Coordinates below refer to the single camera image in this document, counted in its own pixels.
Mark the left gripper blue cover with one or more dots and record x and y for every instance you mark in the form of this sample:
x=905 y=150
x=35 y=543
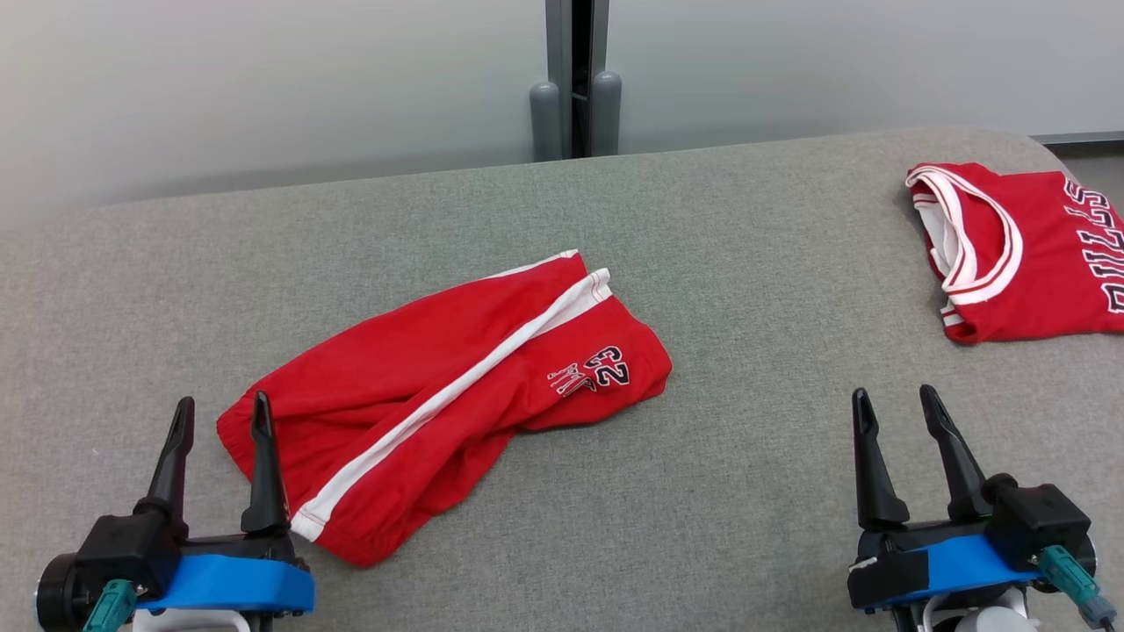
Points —
x=237 y=586

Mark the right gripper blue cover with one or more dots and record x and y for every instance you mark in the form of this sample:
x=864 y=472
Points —
x=957 y=562

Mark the red shorts with white stripe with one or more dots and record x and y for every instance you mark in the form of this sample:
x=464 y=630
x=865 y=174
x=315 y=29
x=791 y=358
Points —
x=369 y=377

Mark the red basketball jersey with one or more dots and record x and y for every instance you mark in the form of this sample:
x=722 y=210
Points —
x=1045 y=263

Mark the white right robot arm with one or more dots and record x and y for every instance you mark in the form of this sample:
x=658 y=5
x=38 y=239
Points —
x=975 y=614

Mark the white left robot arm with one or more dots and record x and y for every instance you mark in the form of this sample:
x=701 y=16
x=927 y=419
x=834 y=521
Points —
x=193 y=623

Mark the grey baseboard strip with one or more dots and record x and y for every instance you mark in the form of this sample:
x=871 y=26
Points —
x=1080 y=138

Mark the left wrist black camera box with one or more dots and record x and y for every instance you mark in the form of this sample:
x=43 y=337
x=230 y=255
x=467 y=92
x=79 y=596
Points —
x=114 y=549

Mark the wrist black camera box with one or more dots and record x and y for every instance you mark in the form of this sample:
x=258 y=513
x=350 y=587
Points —
x=1041 y=518
x=114 y=549

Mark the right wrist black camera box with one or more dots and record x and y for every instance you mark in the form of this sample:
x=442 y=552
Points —
x=1041 y=518

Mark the grey rounded post foot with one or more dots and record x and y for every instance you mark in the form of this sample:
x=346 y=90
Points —
x=606 y=114
x=544 y=123

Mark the grey partition post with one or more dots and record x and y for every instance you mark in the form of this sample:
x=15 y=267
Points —
x=558 y=53

